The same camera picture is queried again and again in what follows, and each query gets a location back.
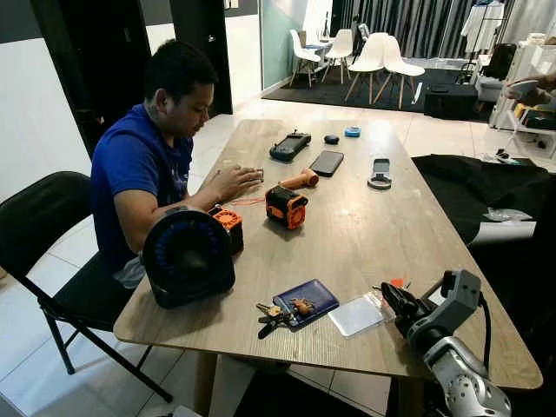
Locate black door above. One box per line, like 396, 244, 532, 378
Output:
169, 0, 234, 116
30, 0, 153, 157

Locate orange black cube device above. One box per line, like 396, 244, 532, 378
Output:
265, 185, 309, 231
208, 205, 246, 255

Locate keys with brown keychain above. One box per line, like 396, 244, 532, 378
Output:
255, 297, 316, 340

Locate clear plastic bag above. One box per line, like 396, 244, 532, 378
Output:
485, 207, 533, 224

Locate metal clothes rack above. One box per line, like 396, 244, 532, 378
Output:
452, 0, 513, 62

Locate wooden table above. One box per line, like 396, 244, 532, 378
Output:
113, 119, 544, 417

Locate black bag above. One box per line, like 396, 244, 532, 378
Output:
482, 43, 518, 81

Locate clear plastic card sleeve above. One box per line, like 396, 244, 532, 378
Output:
328, 293, 389, 338

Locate black rug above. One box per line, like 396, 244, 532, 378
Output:
263, 76, 496, 118

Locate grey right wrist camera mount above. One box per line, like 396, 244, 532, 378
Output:
439, 269, 484, 329

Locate black case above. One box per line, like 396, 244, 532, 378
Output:
423, 83, 479, 121

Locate black round fan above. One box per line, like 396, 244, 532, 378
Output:
141, 205, 237, 309

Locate white hanging shirt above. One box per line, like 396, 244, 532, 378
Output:
463, 3, 505, 55

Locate white shelf unit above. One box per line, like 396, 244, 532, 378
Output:
491, 35, 556, 131

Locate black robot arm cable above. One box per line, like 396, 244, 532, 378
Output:
473, 294, 493, 370

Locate orange handle tool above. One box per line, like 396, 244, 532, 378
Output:
278, 169, 321, 191

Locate black folding chair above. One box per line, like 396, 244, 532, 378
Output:
0, 171, 175, 403

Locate black smartphone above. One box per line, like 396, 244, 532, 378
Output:
309, 149, 346, 177

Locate blue wallet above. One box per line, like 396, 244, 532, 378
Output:
272, 278, 341, 332

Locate white chair wooden legs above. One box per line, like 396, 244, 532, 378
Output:
323, 29, 354, 85
291, 29, 322, 88
382, 35, 427, 109
345, 33, 387, 103

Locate seated man in blue shirt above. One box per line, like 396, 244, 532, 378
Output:
89, 39, 266, 289

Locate black floor mat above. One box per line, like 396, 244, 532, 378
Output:
235, 372, 409, 417

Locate dark grey curtain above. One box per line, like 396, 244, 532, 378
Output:
334, 0, 531, 60

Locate black handheld console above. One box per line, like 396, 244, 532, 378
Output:
268, 130, 313, 162

